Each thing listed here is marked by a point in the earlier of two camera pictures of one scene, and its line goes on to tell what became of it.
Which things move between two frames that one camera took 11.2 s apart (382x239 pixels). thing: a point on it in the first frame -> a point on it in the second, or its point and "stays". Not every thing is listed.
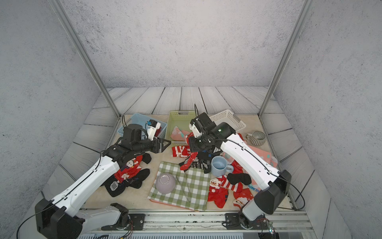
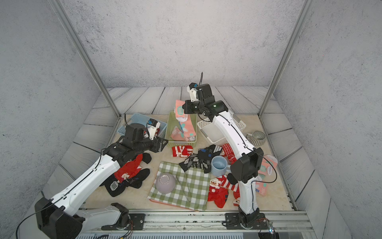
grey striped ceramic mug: x=257 y=138 stays
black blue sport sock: x=205 y=155 stays
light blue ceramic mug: x=219 y=167 stays
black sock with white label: x=115 y=188 stays
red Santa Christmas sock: x=193 y=155 -> x=130 y=170
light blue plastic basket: x=139 y=119 stays
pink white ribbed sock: x=178 y=134 stays
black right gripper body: x=200 y=143 -> x=196 y=107
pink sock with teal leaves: x=269 y=159 -> x=185 y=130
